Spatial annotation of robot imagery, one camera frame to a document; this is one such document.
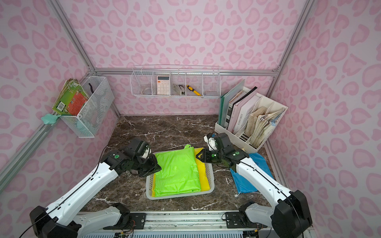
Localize mint green wall hook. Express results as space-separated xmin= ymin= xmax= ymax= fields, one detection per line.
xmin=41 ymin=114 xmax=61 ymax=125

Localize pink binder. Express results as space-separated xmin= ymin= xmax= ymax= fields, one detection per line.
xmin=227 ymin=91 xmax=261 ymax=133

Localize white plastic basket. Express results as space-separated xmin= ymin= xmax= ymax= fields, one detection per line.
xmin=145 ymin=148 xmax=215 ymax=200

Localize green folder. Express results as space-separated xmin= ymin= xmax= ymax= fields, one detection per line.
xmin=218 ymin=79 xmax=245 ymax=126

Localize white wire wall shelf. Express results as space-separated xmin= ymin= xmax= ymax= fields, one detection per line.
xmin=130 ymin=65 xmax=221 ymax=98

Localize green raincoat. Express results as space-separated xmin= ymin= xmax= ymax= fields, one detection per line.
xmin=154 ymin=144 xmax=202 ymax=197

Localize silver stapler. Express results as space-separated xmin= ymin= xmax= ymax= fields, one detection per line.
xmin=173 ymin=84 xmax=186 ymax=96

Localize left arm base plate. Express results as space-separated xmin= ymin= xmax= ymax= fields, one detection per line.
xmin=103 ymin=212 xmax=146 ymax=231

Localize white mesh wall basket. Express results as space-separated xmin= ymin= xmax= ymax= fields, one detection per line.
xmin=61 ymin=76 xmax=115 ymax=138

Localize white file organizer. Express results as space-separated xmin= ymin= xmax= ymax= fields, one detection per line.
xmin=215 ymin=86 xmax=288 ymax=153

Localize yellow utility knife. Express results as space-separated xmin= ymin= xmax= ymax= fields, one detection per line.
xmin=187 ymin=85 xmax=202 ymax=96

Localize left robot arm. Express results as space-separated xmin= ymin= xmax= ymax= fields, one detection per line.
xmin=29 ymin=138 xmax=161 ymax=238

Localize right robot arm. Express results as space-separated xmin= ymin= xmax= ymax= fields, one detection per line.
xmin=196 ymin=133 xmax=313 ymax=238

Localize pink calculator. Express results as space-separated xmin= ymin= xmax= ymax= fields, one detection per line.
xmin=157 ymin=75 xmax=170 ymax=95

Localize blue raincoat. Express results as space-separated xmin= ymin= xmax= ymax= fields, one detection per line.
xmin=230 ymin=152 xmax=274 ymax=194

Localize green and red booklet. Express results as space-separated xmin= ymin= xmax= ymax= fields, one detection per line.
xmin=52 ymin=78 xmax=89 ymax=116

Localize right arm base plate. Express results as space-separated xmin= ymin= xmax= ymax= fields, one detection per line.
xmin=221 ymin=211 xmax=266 ymax=229

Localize golden yellow raincoat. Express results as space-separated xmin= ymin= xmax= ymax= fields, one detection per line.
xmin=151 ymin=148 xmax=211 ymax=198

